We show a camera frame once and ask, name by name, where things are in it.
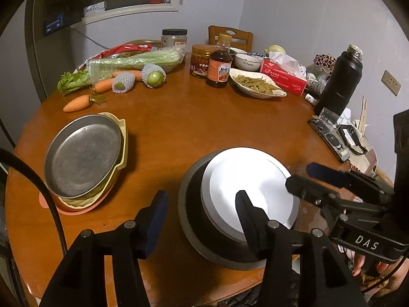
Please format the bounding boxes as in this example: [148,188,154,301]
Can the large steel bowl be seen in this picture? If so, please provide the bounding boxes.
[177,150,266,270]

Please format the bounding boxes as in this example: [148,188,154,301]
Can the yellow shell-shaped plate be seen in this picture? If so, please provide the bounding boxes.
[57,112,128,209]

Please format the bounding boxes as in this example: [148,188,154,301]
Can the red noodle cup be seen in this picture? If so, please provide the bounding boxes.
[201,147,300,243]

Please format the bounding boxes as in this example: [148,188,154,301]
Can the pink plastic plate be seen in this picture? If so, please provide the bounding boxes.
[51,178,118,215]

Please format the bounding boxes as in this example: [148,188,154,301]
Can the steel plate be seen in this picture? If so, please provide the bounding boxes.
[44,114,123,199]

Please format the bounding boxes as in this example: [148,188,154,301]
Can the right hand red nails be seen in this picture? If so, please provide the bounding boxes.
[352,252,408,295]

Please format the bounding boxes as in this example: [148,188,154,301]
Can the black device on table edge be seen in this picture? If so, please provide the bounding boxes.
[308,108,368,162]

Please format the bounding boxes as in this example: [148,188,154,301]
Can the small white bottle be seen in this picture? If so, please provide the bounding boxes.
[304,94,317,106]

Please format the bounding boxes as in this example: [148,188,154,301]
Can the black thermos flask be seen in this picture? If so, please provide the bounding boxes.
[313,45,363,116]

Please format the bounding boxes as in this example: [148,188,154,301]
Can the red tissue box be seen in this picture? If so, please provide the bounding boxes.
[261,51,307,96]

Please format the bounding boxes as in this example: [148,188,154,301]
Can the white dish with food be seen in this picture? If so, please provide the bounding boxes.
[230,68,287,99]

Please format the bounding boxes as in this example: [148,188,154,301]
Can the front carrot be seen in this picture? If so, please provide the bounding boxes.
[63,94,105,113]

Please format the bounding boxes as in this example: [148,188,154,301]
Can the carrot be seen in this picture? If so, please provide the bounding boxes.
[63,94,105,113]
[112,70,142,82]
[91,78,114,94]

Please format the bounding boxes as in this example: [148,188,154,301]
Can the middle carrot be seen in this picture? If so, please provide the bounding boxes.
[91,78,114,94]

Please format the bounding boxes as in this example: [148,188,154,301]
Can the white ceramic bowl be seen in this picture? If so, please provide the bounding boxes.
[234,53,263,72]

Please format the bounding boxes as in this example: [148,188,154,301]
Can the foam-wrapped fruit left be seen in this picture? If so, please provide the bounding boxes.
[112,73,136,94]

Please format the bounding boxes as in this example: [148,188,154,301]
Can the foam-wrapped green fruit right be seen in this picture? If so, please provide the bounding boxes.
[141,64,166,89]

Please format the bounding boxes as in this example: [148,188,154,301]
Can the back carrot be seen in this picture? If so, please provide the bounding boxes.
[112,70,142,82]

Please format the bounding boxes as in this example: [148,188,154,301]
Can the dark sauce bottle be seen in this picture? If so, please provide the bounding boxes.
[206,33,233,88]

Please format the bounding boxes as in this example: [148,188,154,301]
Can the wrapped celery bunch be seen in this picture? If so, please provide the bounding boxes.
[57,47,185,96]

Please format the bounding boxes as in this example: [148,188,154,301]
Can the wooden chair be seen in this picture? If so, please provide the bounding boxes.
[208,25,253,52]

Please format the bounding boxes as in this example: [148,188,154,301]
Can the grey refrigerator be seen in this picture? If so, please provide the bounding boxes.
[1,0,47,149]

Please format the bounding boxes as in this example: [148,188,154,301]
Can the red snack bag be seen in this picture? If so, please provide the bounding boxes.
[100,44,152,58]

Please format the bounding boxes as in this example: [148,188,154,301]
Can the chili sauce jar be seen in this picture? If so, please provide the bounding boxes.
[190,45,215,78]

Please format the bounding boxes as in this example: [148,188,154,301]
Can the clear jar black lid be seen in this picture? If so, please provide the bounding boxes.
[161,28,188,51]

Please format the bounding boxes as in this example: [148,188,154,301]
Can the wall socket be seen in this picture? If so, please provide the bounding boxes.
[381,70,401,96]

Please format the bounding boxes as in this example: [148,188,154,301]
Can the black cable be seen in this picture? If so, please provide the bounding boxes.
[0,148,69,257]

